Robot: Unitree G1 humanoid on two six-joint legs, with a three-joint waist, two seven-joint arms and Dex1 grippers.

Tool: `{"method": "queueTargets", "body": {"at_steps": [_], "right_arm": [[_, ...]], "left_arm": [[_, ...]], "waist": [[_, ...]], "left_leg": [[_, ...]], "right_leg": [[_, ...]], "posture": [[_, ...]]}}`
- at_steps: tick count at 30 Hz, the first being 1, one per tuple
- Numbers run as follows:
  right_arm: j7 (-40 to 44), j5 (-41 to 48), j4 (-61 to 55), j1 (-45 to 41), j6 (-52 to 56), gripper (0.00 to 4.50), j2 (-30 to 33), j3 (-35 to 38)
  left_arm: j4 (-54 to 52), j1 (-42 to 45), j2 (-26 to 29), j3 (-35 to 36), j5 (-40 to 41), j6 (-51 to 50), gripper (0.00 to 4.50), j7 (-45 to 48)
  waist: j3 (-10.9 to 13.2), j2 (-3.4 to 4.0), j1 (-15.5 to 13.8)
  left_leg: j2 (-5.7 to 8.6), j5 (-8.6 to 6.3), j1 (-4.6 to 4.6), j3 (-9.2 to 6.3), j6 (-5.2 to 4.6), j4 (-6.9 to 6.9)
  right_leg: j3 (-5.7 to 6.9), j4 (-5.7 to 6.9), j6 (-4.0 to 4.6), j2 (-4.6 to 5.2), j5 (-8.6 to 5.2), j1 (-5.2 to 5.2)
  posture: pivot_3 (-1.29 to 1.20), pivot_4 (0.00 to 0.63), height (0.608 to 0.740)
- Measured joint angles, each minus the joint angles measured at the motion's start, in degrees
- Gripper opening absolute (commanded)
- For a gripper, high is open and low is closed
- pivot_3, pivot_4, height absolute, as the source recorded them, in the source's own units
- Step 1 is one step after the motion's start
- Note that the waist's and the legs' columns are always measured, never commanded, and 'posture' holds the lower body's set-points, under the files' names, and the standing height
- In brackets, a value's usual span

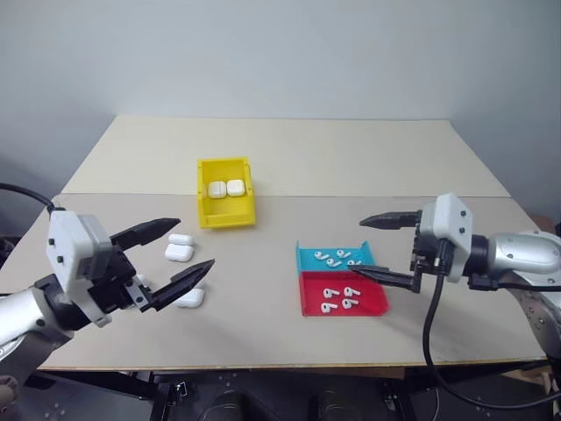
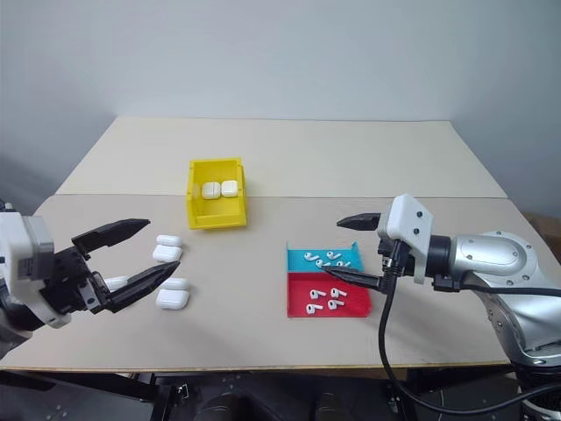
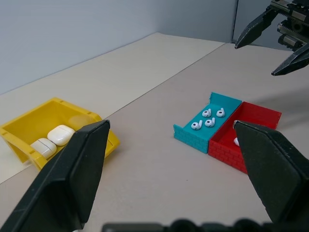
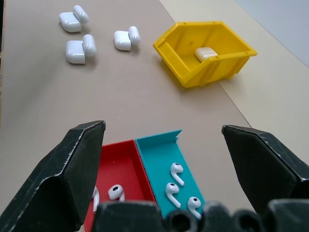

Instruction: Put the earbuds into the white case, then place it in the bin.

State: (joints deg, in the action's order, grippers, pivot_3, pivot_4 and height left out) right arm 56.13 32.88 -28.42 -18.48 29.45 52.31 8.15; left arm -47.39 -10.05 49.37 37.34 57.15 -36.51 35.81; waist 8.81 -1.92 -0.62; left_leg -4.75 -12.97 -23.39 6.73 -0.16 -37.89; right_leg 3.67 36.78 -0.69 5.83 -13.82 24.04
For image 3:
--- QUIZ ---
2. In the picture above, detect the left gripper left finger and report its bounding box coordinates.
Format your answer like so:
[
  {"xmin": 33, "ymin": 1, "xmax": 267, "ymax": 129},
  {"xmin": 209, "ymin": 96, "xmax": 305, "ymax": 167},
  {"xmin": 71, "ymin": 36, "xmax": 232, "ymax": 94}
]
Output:
[{"xmin": 0, "ymin": 119, "xmax": 111, "ymax": 232}]

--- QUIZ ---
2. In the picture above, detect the red brick-pattern tray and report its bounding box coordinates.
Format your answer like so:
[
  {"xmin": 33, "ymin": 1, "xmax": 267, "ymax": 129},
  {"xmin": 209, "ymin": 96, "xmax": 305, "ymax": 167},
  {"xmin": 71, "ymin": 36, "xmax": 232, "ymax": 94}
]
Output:
[{"xmin": 208, "ymin": 101, "xmax": 282, "ymax": 174}]

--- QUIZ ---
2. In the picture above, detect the yellow plastic bin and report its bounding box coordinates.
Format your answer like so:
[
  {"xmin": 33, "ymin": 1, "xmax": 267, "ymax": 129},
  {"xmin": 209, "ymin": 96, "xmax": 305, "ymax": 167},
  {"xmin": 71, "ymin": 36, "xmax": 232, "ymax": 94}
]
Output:
[{"xmin": 0, "ymin": 97, "xmax": 121, "ymax": 172}]

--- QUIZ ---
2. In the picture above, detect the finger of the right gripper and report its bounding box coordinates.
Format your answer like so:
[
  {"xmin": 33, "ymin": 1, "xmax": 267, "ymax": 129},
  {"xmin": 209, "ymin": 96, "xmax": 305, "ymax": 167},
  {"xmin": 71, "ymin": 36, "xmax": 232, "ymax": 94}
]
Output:
[
  {"xmin": 234, "ymin": 5, "xmax": 282, "ymax": 50},
  {"xmin": 271, "ymin": 42, "xmax": 309, "ymax": 77}
]

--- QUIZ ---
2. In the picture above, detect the teal brick-pattern tray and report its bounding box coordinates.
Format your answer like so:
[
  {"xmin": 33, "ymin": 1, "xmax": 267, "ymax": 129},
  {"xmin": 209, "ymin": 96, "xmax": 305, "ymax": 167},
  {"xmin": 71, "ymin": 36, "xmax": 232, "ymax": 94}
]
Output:
[{"xmin": 173, "ymin": 91, "xmax": 243, "ymax": 154}]

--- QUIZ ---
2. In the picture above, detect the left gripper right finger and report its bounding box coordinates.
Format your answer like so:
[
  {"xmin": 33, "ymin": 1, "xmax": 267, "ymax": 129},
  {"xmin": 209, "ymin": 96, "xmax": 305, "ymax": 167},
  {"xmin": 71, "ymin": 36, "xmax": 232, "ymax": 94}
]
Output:
[{"xmin": 233, "ymin": 120, "xmax": 309, "ymax": 224}]

